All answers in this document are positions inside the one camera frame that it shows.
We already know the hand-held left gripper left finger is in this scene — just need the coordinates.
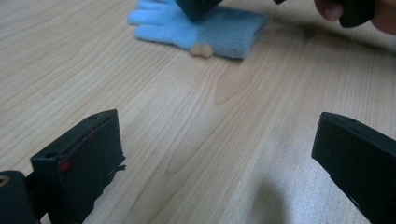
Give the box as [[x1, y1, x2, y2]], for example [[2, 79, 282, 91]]
[[30, 108, 127, 224]]

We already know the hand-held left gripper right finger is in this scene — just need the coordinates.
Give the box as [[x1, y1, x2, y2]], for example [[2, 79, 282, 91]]
[[311, 111, 396, 224]]

